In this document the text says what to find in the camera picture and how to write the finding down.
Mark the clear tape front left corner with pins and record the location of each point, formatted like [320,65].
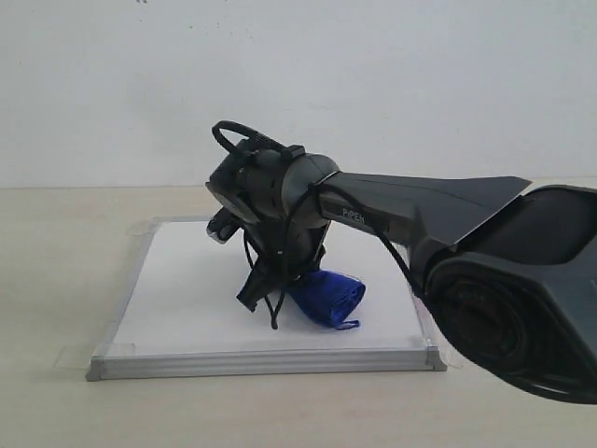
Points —
[83,356]

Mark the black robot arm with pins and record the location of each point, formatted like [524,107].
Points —
[507,271]

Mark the blue cloth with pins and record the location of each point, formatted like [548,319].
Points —
[328,298]

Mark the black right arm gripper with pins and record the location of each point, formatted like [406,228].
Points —
[283,256]

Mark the clear tape back left corner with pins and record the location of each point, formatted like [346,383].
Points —
[143,228]

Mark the clear tape front right corner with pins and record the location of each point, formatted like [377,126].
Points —
[450,357]

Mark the white whiteboard with aluminium frame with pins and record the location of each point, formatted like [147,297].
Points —
[180,316]

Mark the clear tape corner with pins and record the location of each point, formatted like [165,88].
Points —
[143,228]
[450,357]
[83,356]

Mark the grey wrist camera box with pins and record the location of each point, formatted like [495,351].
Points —
[222,226]

